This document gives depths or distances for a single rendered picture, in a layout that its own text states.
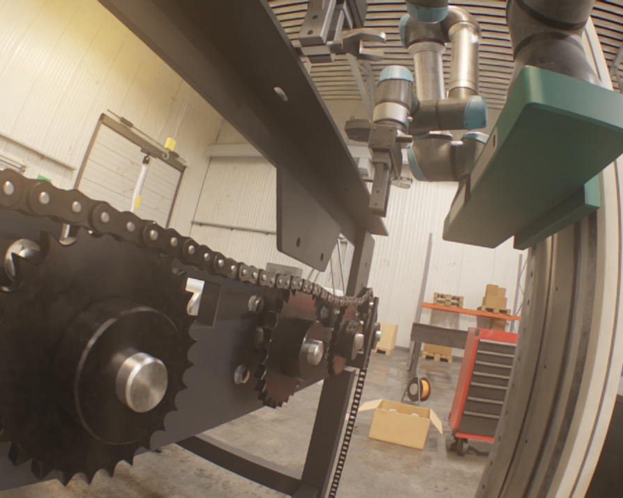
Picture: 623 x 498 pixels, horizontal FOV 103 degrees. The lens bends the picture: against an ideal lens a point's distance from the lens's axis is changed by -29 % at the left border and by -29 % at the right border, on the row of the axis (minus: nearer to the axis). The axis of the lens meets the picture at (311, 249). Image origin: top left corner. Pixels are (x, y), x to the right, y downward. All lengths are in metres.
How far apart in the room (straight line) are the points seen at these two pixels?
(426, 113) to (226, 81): 0.51
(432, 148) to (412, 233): 9.85
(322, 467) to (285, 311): 0.79
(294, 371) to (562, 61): 0.51
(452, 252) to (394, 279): 1.94
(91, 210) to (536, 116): 0.40
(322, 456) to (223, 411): 0.70
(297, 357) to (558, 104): 0.41
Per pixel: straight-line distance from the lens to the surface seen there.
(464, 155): 0.95
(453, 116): 0.78
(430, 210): 10.98
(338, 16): 0.43
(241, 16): 0.35
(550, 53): 0.49
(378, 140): 0.64
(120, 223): 0.20
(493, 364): 2.48
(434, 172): 0.98
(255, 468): 1.25
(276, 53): 0.38
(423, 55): 1.06
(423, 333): 5.43
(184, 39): 0.36
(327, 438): 1.09
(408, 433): 2.63
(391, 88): 0.73
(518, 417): 0.80
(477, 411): 2.54
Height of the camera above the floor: 0.92
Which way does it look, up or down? 9 degrees up
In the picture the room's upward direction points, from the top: 12 degrees clockwise
